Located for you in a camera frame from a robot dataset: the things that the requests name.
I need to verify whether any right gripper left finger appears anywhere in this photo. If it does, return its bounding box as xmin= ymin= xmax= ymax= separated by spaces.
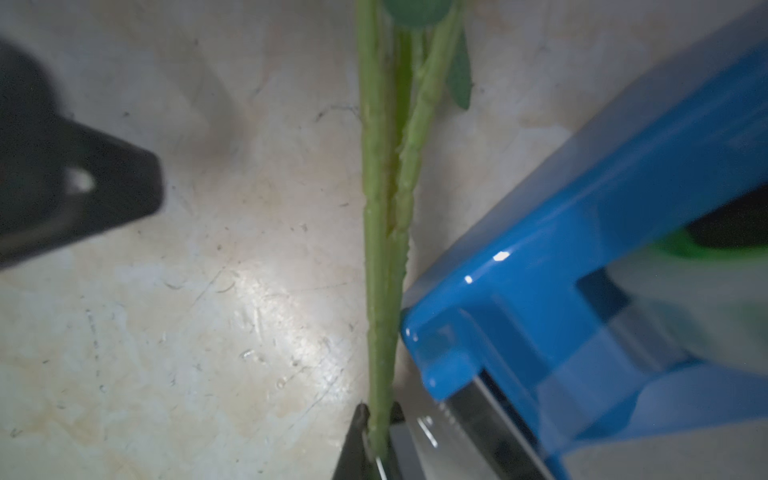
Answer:
xmin=331 ymin=403 xmax=370 ymax=480

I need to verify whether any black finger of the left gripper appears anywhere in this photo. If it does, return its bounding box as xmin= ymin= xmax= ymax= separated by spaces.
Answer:
xmin=1 ymin=40 xmax=164 ymax=268

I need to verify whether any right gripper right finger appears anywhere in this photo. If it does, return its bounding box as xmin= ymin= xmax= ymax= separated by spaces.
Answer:
xmin=386 ymin=401 xmax=407 ymax=480

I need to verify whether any blue tape dispenser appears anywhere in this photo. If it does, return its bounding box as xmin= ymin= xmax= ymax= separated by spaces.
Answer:
xmin=397 ymin=1 xmax=767 ymax=479

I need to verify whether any clear tape roll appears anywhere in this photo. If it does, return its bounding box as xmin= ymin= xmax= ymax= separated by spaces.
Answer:
xmin=606 ymin=229 xmax=767 ymax=376

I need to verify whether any artificial flower bouquet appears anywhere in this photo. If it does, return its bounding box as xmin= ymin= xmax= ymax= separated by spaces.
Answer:
xmin=356 ymin=1 xmax=472 ymax=464

